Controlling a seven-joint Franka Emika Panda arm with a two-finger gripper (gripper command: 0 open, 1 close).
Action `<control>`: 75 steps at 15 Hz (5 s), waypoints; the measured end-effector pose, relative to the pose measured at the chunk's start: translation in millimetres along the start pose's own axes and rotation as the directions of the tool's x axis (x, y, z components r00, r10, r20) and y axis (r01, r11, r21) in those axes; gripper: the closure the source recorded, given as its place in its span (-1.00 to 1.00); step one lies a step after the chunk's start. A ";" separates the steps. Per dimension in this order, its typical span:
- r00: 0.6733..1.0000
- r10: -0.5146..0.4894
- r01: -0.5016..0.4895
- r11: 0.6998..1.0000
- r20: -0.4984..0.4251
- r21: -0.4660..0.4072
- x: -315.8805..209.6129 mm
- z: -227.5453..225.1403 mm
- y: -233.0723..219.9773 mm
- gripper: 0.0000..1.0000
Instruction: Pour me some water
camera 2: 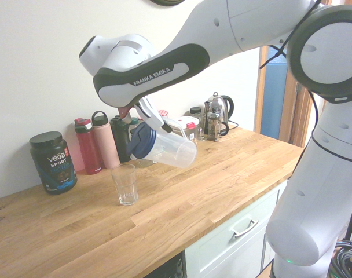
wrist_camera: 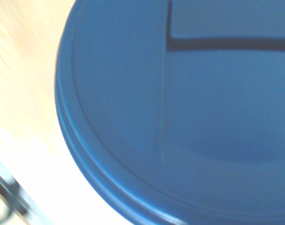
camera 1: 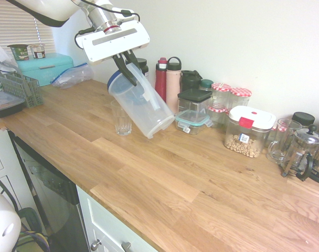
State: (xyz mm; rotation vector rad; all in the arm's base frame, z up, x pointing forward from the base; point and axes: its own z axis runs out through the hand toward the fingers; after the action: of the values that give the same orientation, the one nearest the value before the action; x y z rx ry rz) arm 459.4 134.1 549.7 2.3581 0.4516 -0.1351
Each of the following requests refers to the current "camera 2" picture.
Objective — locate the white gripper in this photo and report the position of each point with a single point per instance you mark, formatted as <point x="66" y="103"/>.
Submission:
<point x="149" y="114"/>

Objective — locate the clear pitcher with blue lid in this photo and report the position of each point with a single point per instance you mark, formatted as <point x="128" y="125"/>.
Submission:
<point x="167" y="150"/>

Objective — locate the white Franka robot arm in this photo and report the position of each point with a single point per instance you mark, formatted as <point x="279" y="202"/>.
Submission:
<point x="251" y="23"/>

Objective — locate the grey water bottle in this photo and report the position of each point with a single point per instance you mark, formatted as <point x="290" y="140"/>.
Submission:
<point x="134" y="126"/>

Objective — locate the dark green water bottle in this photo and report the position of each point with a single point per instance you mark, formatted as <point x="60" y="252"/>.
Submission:
<point x="120" y="139"/>

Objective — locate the pink water bottle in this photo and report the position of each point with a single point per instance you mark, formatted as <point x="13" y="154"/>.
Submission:
<point x="106" y="144"/>

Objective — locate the red water bottle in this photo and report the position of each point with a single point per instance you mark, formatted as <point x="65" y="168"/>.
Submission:
<point x="89" y="150"/>

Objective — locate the jar with red checkered lid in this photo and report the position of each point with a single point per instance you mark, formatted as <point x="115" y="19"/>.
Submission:
<point x="163" y="113"/>

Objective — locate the clear container with red clips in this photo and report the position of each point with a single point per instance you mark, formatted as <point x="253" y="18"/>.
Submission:
<point x="187" y="127"/>

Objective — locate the glass jar with black lid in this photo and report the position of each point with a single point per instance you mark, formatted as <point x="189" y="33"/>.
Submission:
<point x="199" y="127"/>

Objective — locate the glass French press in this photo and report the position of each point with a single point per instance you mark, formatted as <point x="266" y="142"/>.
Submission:
<point x="216" y="127"/>

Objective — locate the stainless steel electric kettle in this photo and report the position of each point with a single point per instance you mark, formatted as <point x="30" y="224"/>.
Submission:
<point x="223" y="105"/>

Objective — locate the clear faceted drinking glass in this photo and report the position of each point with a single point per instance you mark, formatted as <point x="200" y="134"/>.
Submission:
<point x="125" y="185"/>

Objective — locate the blue door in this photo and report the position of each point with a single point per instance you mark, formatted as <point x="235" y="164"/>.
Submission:
<point x="275" y="87"/>

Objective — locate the black Vega protein tub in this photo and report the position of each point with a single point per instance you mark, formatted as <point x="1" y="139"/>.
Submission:
<point x="53" y="165"/>

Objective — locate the pale green cabinet drawer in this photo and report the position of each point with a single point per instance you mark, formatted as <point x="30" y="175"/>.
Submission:
<point x="219" y="249"/>

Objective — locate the black dishwasher front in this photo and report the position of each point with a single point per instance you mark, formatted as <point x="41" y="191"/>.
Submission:
<point x="170" y="267"/>

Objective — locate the reddish brown wrist mount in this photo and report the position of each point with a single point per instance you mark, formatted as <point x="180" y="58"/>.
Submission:
<point x="124" y="112"/>

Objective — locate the black round wall object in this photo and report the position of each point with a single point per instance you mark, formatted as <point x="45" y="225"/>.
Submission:
<point x="168" y="2"/>

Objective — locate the wooden door frame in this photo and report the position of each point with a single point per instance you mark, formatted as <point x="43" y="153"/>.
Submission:
<point x="299" y="116"/>

